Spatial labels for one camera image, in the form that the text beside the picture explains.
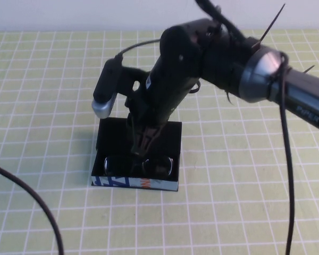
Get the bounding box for thin black camera cable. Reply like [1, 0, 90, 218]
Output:
[115, 38, 162, 63]

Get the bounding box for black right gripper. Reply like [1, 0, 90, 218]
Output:
[124, 59, 200, 157]

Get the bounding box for black framed glasses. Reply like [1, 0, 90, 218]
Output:
[103, 155, 175, 177]

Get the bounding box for black glasses case printed side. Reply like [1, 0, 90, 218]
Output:
[91, 118, 183, 192]

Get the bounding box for black zip tie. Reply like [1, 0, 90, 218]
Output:
[252, 3, 287, 51]

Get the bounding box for green white grid tablecloth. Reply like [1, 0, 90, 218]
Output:
[0, 28, 319, 255]

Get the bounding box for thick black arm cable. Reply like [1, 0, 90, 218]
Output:
[194, 0, 296, 255]
[0, 160, 65, 255]

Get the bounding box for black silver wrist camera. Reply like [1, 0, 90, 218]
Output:
[91, 57, 123, 119]

